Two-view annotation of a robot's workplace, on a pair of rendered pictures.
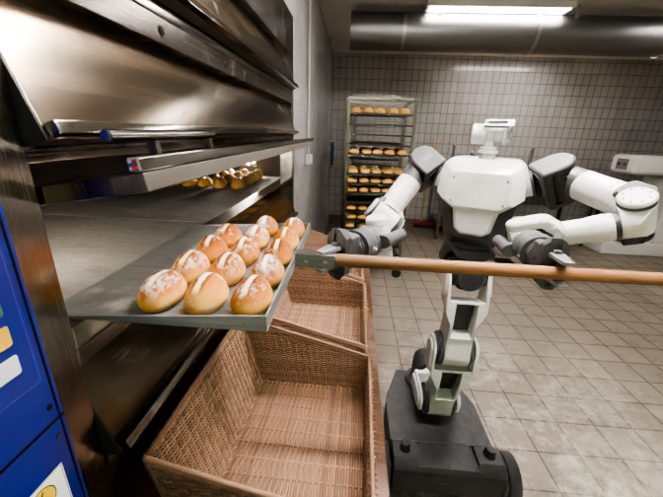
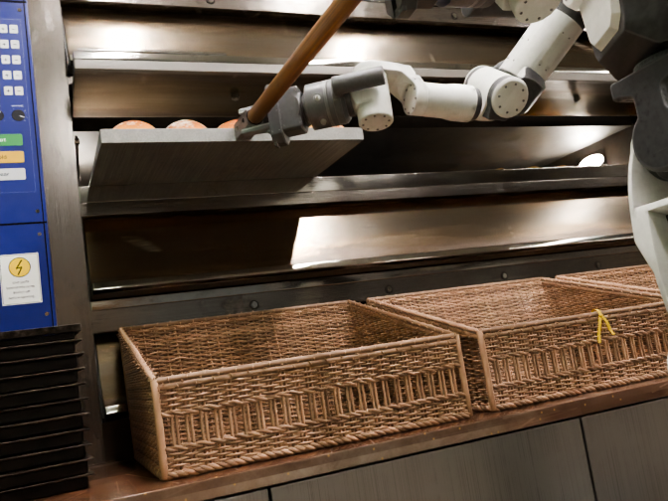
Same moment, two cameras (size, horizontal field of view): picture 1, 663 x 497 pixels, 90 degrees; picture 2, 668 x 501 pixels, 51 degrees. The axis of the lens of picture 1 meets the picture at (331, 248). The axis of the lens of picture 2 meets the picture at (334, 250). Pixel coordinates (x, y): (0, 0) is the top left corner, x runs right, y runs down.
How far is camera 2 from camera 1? 1.43 m
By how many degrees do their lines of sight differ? 68
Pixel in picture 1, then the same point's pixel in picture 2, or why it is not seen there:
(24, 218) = (59, 111)
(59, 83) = (95, 43)
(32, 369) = (32, 181)
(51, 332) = (63, 181)
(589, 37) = not seen: outside the picture
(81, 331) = (85, 192)
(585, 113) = not seen: outside the picture
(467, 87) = not seen: outside the picture
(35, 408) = (28, 205)
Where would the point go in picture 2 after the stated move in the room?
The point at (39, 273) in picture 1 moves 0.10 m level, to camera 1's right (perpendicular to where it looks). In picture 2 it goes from (62, 143) to (67, 127)
